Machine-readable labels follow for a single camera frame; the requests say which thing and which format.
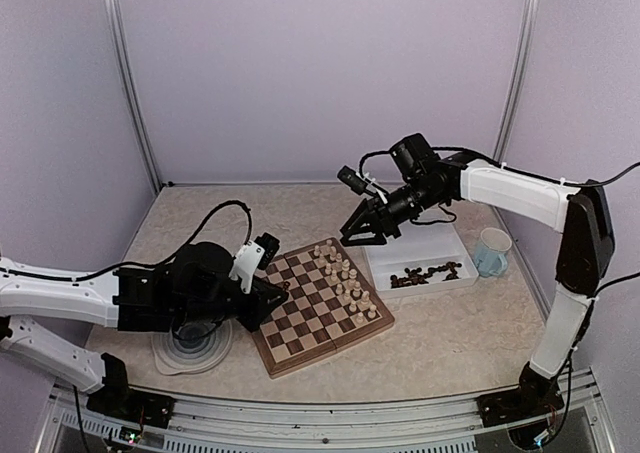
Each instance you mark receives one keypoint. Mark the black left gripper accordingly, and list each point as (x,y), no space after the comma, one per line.
(263,292)

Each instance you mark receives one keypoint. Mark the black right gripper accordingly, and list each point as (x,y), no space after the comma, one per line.
(375,217)

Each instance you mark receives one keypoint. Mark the white plastic tray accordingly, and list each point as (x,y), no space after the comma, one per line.
(422,247)

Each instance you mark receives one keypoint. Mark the wooden chess board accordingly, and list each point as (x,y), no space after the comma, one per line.
(286,341)

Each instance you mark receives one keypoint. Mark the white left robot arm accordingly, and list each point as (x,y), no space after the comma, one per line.
(28,294)

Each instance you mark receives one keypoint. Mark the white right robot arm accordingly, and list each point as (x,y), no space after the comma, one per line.
(576,216)

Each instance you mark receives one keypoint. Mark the white chess pieces row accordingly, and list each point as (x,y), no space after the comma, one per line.
(338,294)

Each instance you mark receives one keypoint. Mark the dark chess pieces pile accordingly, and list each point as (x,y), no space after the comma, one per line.
(418,276)

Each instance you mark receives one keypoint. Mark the collapsible silicone bowl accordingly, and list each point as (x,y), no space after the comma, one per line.
(195,350)

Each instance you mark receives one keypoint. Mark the light blue mug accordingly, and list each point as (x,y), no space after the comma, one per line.
(490,255)

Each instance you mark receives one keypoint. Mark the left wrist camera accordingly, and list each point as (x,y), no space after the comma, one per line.
(252,256)

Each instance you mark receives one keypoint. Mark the front aluminium rail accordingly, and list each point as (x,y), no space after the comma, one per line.
(207,424)

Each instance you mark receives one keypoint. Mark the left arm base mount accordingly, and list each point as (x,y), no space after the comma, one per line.
(117,399)

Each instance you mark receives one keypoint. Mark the right aluminium frame post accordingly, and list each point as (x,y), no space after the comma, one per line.
(517,80)

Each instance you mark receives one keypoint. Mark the aluminium frame post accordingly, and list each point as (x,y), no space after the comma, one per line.
(517,80)
(125,72)

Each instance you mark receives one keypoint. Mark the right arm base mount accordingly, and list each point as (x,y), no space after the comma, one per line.
(536,399)

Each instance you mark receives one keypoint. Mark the left aluminium frame post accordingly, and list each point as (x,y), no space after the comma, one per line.
(125,72)

